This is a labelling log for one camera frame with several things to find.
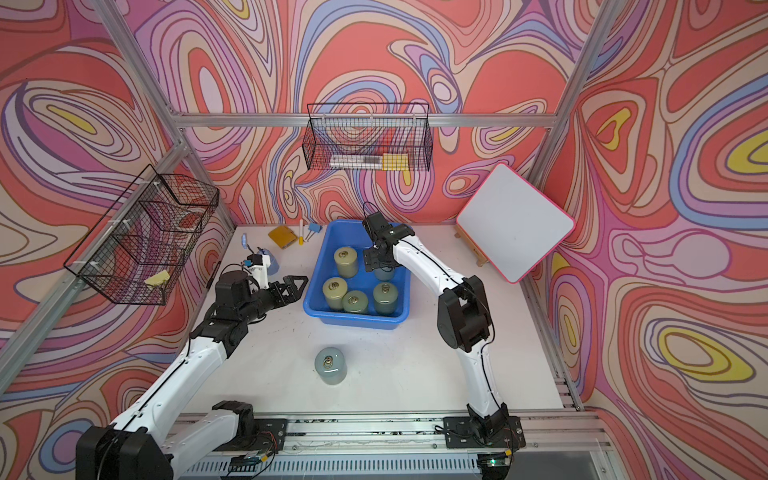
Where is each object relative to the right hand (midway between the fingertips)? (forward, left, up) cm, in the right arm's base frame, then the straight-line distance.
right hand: (387, 267), depth 94 cm
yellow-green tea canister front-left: (-7, +17, -2) cm, 18 cm away
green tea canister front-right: (-9, +1, -3) cm, 9 cm away
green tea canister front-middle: (-11, +10, -2) cm, 15 cm away
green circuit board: (-49, +37, -13) cm, 62 cm away
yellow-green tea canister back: (+5, +14, -3) cm, 15 cm away
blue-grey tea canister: (+4, +1, -10) cm, 10 cm away
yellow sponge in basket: (-14, +56, +17) cm, 60 cm away
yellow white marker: (+23, +33, -9) cm, 41 cm away
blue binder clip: (+28, +29, -9) cm, 41 cm away
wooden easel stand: (+11, -32, -6) cm, 34 cm away
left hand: (-11, +24, +9) cm, 28 cm away
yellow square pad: (+24, +41, -9) cm, 48 cm away
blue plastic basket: (+1, +21, +1) cm, 21 cm away
